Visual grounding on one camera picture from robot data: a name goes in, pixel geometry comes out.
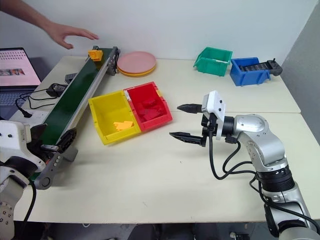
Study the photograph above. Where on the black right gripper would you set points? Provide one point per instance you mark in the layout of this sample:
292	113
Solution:
209	125

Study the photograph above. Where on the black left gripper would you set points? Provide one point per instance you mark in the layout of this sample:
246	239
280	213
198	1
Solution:
37	151

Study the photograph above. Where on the yellow toy block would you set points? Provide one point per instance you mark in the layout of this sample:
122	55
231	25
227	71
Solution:
95	55

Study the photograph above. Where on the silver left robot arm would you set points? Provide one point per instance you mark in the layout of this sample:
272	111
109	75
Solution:
10	192

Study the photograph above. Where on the person's bare forearm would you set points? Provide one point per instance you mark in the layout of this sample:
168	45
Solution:
23	12

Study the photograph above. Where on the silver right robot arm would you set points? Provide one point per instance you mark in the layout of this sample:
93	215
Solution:
252	125

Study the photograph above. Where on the green conveyor belt unit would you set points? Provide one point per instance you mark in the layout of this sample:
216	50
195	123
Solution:
75	92

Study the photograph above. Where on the person's bare hand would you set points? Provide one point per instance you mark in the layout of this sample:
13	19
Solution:
67	31

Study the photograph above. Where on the white power strip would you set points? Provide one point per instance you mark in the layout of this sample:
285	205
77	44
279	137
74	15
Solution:
37	117

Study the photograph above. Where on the red toy block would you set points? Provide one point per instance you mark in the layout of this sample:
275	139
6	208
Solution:
150	115

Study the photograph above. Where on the red plastic sorting bin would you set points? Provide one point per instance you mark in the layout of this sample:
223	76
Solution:
147	93

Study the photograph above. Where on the black power adapter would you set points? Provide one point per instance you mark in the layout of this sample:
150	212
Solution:
56	89

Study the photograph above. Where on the orange-yellow toy block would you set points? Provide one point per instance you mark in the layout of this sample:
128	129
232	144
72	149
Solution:
123	125

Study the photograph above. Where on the green plastic storage bin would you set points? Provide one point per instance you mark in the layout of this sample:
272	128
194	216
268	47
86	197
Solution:
213	60

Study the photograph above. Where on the yellow plastic sorting bin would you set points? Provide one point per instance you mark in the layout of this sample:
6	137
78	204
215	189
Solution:
110	112

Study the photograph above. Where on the yellow round plate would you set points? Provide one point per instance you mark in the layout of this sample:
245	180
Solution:
136	74

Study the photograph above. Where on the blue plastic storage bin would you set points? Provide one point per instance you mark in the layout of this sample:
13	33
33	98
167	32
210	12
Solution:
250	76

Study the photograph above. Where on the open laptop computer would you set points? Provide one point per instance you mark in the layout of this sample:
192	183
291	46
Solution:
15	67

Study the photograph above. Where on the pink round plate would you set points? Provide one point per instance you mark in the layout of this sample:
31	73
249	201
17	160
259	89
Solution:
136	62

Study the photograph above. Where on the black handheld device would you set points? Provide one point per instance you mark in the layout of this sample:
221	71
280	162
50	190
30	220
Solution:
272	67

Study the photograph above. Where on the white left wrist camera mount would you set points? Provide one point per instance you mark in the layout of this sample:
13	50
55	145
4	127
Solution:
12	136

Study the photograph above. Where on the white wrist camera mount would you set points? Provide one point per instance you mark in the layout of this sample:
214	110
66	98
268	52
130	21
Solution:
12	136
215	102

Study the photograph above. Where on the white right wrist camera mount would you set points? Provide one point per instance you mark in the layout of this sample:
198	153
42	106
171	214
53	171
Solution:
215	102

